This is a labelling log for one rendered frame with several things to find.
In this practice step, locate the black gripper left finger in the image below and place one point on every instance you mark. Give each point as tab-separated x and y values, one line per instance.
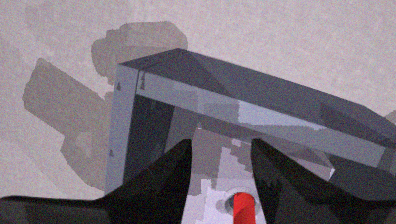
157	195

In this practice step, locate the red peg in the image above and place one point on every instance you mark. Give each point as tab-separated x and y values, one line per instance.
244	209

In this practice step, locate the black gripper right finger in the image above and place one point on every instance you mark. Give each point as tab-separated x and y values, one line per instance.
291	194

